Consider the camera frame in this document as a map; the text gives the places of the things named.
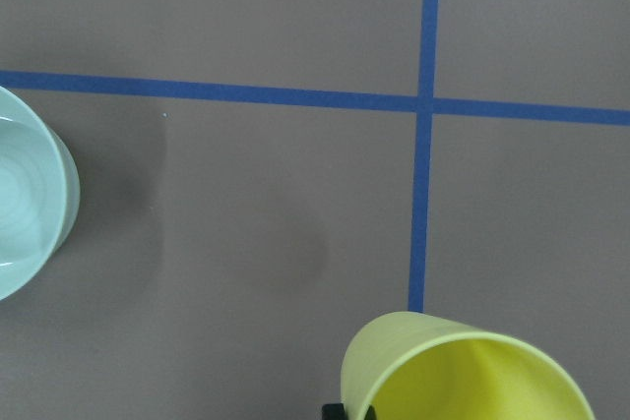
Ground mint green bowl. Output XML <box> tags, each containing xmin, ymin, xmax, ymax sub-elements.
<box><xmin>1</xmin><ymin>89</ymin><xmax>81</xmax><ymax>299</ymax></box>

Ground yellow plastic cup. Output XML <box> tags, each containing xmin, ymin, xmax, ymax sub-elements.
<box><xmin>341</xmin><ymin>312</ymin><xmax>595</xmax><ymax>419</ymax></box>

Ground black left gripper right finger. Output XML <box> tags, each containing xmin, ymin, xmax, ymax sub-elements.
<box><xmin>366</xmin><ymin>406</ymin><xmax>377</xmax><ymax>420</ymax></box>

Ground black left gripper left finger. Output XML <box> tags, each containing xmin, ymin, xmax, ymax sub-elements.
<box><xmin>322</xmin><ymin>403</ymin><xmax>347</xmax><ymax>420</ymax></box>

